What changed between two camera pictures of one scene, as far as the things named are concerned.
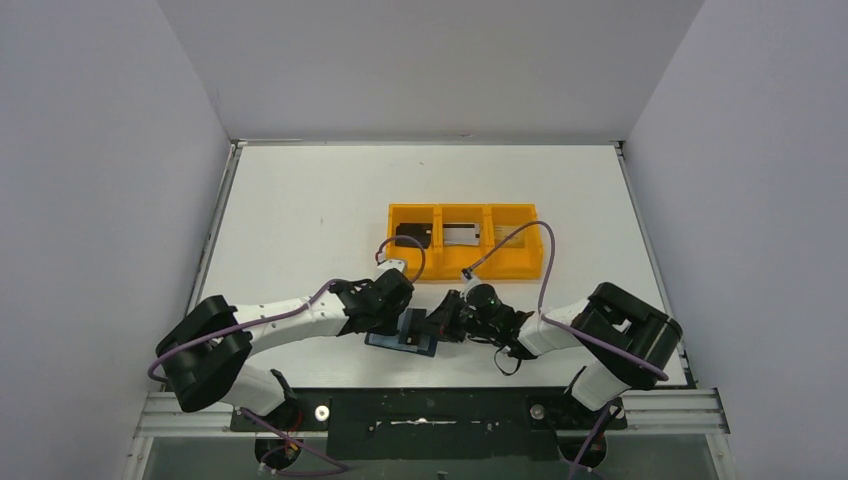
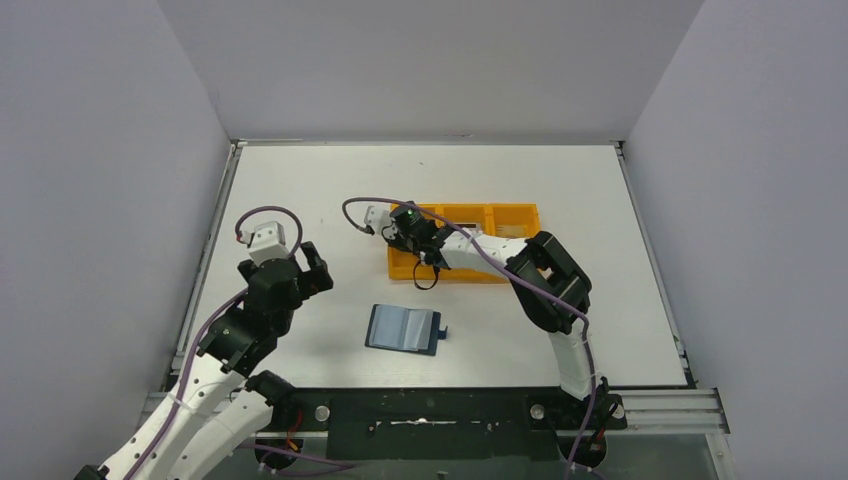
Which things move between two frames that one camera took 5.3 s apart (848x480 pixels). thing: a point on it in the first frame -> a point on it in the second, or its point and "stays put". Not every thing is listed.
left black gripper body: (403, 317) -> (312, 270)
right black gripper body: (448, 315) -> (403, 237)
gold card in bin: (515, 241) stays put
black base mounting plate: (438, 424) stays put
